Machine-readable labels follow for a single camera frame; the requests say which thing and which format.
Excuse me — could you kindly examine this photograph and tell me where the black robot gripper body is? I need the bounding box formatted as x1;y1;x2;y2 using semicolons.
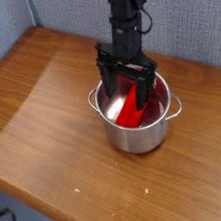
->
95;13;157;83

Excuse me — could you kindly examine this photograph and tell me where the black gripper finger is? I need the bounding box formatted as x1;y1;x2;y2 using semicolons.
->
99;64;117;96
135;74;155;110

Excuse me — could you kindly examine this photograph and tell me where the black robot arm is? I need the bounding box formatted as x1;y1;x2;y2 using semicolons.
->
95;0;157;110

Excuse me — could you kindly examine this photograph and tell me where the stainless steel pot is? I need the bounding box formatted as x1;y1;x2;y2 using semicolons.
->
87;73;183;154

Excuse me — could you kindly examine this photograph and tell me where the red rectangular block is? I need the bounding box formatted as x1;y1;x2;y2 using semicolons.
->
109;79;158;132

